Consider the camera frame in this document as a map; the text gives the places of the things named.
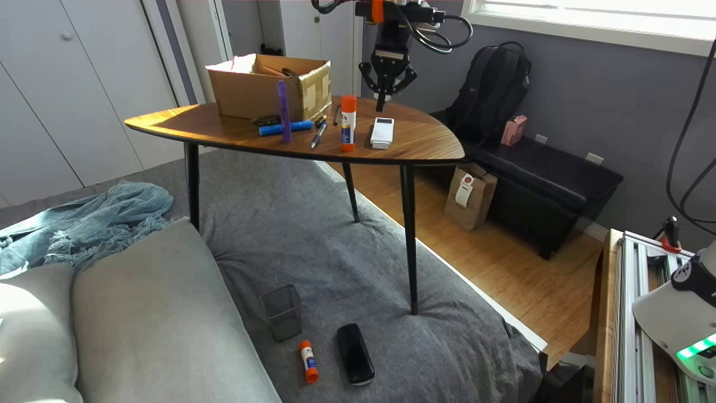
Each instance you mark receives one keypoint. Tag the light grey pillow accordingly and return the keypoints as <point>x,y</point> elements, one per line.
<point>33,336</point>

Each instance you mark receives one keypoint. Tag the aluminium robot stand frame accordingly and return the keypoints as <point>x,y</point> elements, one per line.
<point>630,360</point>

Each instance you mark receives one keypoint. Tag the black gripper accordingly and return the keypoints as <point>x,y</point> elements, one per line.
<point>390,45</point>

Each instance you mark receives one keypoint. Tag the purple marker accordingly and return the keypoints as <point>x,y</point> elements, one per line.
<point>283,109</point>

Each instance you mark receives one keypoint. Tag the crumpled light blue blanket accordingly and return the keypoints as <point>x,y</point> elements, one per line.
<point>81,224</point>

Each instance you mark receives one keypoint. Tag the white wall outlet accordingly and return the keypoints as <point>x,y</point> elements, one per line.
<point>594,157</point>
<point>540,138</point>

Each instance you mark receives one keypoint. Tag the white door grey stripe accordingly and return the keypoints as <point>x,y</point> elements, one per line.
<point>175,45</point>

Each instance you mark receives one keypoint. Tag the brown paper bag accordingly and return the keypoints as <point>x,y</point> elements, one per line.
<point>471,198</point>

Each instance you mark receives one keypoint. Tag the white wardrobe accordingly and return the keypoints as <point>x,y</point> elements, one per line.
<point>67,91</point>

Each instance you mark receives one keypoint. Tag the clear plastic cup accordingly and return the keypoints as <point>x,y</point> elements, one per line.
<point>283,315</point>

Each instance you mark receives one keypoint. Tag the white window frame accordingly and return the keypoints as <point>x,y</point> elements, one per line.
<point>595,19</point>

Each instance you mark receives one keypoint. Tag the large orange glue stick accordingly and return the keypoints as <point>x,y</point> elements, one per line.
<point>348,125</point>

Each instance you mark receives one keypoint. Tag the small orange glue stick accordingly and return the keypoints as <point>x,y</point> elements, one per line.
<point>310,361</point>

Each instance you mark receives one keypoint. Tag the small pink item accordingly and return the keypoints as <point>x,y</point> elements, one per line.
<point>512,130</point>

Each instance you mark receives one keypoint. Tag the large grey pillow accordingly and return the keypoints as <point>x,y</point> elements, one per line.
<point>163,320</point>

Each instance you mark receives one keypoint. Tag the blue marker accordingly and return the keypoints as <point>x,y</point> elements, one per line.
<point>286,129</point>

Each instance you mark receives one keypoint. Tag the wooden side table black legs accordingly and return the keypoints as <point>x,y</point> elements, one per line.
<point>416,138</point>

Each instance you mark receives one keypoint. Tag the red black clamp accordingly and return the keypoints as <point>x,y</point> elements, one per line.
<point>671,233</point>

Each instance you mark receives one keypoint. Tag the black leather bench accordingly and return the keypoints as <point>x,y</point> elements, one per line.
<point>545,186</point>

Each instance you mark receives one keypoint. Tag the black oblong case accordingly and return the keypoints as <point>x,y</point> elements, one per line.
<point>353,355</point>

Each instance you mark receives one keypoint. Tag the open cardboard box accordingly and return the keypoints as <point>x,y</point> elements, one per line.
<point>246,92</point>

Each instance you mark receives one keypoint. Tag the black backpack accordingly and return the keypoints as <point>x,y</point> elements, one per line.
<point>488,91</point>

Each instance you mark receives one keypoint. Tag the white remote control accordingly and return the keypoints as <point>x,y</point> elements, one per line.
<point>380,132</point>

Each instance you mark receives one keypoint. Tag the dark pen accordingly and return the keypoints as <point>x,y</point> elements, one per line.
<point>318,136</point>

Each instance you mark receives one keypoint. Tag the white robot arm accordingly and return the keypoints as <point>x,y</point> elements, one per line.
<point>663,315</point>

